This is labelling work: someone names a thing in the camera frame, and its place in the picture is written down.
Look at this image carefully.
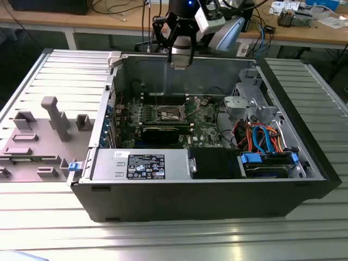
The red wire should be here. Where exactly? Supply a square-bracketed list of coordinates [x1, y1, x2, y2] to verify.
[231, 121, 245, 150]

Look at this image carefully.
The thick black wire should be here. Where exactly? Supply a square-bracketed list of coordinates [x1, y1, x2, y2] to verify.
[214, 102, 241, 150]

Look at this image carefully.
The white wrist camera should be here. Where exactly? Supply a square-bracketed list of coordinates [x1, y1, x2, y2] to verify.
[195, 0, 227, 35]

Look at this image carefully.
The wooden desk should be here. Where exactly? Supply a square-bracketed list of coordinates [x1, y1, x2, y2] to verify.
[65, 0, 348, 66]
[0, 0, 93, 51]

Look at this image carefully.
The silver drive cage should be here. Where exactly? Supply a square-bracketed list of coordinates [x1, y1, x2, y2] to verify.
[222, 67, 286, 131]

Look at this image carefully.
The white paper card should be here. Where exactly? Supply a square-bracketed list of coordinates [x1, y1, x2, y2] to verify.
[269, 1, 293, 14]

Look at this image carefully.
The wide black box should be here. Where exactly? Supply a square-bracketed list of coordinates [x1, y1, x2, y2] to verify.
[8, 0, 90, 16]

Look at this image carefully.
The black graphics card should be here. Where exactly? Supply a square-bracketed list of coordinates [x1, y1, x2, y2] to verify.
[141, 126, 181, 145]

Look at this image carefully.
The CPU socket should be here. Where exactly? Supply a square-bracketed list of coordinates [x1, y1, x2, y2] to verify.
[156, 104, 188, 122]

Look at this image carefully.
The grey parts rack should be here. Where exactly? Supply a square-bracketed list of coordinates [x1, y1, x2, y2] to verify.
[0, 96, 96, 183]

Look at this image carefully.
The grey case latch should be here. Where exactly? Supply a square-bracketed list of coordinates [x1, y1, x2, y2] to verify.
[107, 51, 123, 69]

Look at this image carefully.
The tall black box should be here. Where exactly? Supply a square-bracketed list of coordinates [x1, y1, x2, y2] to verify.
[239, 5, 256, 33]

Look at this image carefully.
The clear plastic bag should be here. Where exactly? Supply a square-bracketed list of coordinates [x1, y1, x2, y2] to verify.
[316, 15, 348, 29]

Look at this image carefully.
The grey metal device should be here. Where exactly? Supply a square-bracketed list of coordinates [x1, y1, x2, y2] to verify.
[293, 9, 316, 28]

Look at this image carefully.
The black PC case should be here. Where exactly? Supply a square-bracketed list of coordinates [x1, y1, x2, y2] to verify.
[66, 51, 343, 224]

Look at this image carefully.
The black camera cable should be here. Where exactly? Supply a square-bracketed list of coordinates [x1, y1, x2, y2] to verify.
[239, 0, 270, 11]

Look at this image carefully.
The metal heat sink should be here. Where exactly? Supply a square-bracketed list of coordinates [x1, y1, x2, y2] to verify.
[277, 8, 294, 28]

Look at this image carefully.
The green RAM stick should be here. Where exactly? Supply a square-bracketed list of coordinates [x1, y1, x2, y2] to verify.
[12, 157, 43, 164]

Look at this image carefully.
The blue wire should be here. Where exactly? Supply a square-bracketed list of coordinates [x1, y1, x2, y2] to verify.
[261, 127, 275, 156]
[251, 125, 266, 152]

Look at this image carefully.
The metal socket cover frame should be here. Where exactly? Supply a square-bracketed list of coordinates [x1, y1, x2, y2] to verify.
[181, 96, 202, 120]

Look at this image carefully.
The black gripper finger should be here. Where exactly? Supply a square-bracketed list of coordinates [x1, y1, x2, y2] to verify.
[151, 11, 181, 65]
[189, 23, 198, 65]

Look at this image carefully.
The hard disk in blue carrier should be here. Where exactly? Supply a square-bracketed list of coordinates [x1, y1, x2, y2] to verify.
[238, 152, 300, 179]

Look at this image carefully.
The orange wire bundle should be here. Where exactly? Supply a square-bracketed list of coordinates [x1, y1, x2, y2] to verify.
[265, 124, 285, 153]

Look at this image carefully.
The green motherboard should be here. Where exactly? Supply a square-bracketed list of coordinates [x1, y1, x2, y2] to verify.
[114, 94, 232, 150]

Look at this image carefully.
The blue cardboard box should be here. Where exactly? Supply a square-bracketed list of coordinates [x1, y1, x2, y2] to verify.
[304, 0, 340, 13]

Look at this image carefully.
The black RAM slot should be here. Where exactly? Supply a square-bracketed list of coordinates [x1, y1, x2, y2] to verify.
[142, 94, 189, 98]
[142, 100, 189, 104]
[142, 97, 189, 101]
[142, 102, 189, 107]

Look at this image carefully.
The blue cable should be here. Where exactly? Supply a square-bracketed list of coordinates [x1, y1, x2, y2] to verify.
[259, 21, 272, 57]

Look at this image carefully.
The silver power supply unit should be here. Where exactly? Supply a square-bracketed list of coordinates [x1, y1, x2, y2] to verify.
[91, 148, 191, 182]

